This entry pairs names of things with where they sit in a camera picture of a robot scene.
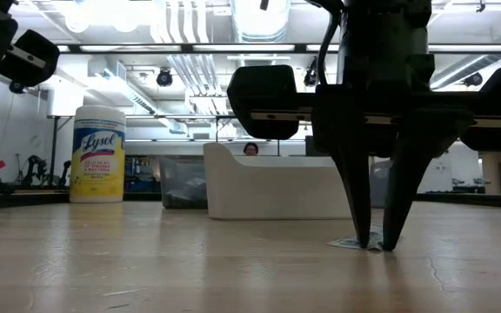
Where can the black table frame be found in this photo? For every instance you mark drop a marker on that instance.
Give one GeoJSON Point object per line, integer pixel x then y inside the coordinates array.
{"type": "Point", "coordinates": [15, 197]}

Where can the black monitor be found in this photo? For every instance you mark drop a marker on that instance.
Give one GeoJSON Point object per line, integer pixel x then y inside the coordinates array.
{"type": "Point", "coordinates": [311, 148]}

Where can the black background robot arm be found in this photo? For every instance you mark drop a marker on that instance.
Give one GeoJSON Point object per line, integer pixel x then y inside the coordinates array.
{"type": "Point", "coordinates": [37, 167]}

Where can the person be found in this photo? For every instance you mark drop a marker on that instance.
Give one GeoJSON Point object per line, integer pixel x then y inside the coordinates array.
{"type": "Point", "coordinates": [251, 149]}

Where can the silver ventilation duct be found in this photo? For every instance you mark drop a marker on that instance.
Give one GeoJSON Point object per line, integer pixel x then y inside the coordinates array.
{"type": "Point", "coordinates": [257, 26]}

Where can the black hanging camera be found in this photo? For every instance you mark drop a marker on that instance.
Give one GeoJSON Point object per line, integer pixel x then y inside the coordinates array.
{"type": "Point", "coordinates": [310, 76]}

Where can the grey translucent plastic bin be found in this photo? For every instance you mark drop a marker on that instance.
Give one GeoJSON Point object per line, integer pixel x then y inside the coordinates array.
{"type": "Point", "coordinates": [181, 174]}
{"type": "Point", "coordinates": [378, 187]}

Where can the white plastic bin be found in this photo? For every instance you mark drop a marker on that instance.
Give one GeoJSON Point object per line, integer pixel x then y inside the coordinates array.
{"type": "Point", "coordinates": [276, 187]}

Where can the black ceiling camera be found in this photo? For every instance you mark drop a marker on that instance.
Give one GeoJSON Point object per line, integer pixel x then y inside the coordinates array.
{"type": "Point", "coordinates": [164, 78]}
{"type": "Point", "coordinates": [473, 79]}
{"type": "Point", "coordinates": [17, 88]}

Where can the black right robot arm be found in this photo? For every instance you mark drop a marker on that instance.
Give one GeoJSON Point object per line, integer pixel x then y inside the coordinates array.
{"type": "Point", "coordinates": [385, 21]}

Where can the white pillar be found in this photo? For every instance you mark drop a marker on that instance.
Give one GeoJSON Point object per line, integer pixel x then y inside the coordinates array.
{"type": "Point", "coordinates": [437, 174]}

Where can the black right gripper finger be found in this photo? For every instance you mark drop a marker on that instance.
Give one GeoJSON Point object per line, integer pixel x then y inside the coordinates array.
{"type": "Point", "coordinates": [355, 174]}
{"type": "Point", "coordinates": [407, 174]}

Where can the Lysol wipes canister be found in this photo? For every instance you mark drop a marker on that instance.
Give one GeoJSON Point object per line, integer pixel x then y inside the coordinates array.
{"type": "Point", "coordinates": [98, 174]}

